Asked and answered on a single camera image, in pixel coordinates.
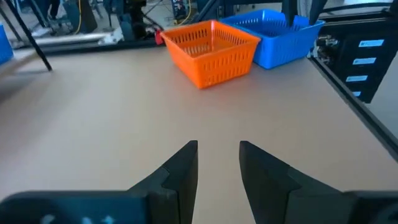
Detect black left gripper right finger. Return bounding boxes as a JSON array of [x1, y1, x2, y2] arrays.
[[239, 140, 355, 224]]

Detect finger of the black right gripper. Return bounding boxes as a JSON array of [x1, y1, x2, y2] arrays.
[[282, 0, 299, 27], [308, 0, 329, 26]]

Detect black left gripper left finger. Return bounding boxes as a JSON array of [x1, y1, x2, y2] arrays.
[[127, 139, 199, 224]]

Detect blue plastic slotted basket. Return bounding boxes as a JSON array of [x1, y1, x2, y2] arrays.
[[219, 8, 326, 70], [0, 24, 15, 65]]

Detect orange plastic slotted basket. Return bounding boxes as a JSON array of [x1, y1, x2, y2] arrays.
[[160, 19, 261, 90]]

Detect black box with blue labels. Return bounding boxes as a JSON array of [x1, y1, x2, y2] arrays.
[[337, 29, 398, 105]]

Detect brown hardboard work surface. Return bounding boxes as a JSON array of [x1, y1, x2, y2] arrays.
[[0, 46, 398, 224]]

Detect small red clip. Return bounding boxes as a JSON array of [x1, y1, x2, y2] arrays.
[[154, 29, 165, 46]]

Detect yellow cable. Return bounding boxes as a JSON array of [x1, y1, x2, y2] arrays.
[[74, 0, 83, 34]]

